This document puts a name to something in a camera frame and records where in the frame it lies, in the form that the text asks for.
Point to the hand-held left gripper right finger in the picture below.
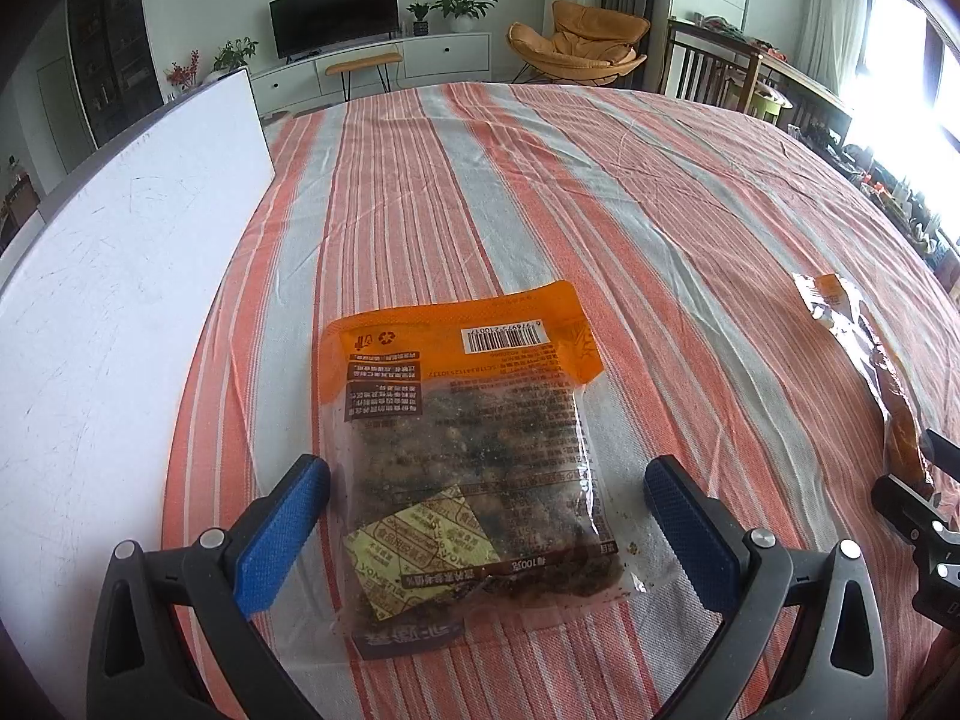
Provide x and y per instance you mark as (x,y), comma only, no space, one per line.
(690,540)

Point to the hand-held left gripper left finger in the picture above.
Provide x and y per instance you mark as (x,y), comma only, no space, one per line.
(281,532)

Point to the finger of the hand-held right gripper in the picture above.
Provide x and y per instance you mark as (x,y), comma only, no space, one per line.
(943,451)
(904,499)

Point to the long orange clear snack packet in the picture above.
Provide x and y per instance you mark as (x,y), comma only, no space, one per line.
(896,420)

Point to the orange-top brown snack packet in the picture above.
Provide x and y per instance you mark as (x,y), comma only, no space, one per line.
(465,450)

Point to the white cardboard box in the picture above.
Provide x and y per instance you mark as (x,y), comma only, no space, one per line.
(112,277)

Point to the row of bottles and jars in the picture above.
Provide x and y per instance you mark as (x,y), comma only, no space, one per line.
(900,195)

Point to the orange striped tablecloth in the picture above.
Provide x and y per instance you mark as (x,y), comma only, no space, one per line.
(675,240)

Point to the light green bin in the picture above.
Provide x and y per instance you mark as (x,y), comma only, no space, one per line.
(769,101)

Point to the window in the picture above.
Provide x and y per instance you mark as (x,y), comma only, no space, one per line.
(907,52)

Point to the wooden slatted table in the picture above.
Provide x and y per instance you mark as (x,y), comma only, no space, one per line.
(705,67)

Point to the white curtain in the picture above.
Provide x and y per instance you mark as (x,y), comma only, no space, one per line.
(829,7)

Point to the red flowers in vase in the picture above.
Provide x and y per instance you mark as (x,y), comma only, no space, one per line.
(180,75)

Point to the wooden bench stool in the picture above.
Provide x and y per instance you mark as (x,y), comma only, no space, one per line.
(364,61)

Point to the green plant in vase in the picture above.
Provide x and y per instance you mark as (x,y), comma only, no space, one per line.
(234,54)

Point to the white television cabinet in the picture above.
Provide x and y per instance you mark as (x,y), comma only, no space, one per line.
(450,52)

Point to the dark bookcase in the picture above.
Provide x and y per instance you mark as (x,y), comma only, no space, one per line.
(112,52)

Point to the orange lounge chair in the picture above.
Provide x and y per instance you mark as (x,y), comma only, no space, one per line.
(585,37)

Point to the black television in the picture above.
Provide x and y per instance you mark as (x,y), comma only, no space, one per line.
(334,15)

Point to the small potted plant dark pot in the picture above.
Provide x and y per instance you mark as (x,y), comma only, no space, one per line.
(420,22)

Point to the large potted plant white pot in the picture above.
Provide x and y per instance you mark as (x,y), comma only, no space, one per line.
(457,4)

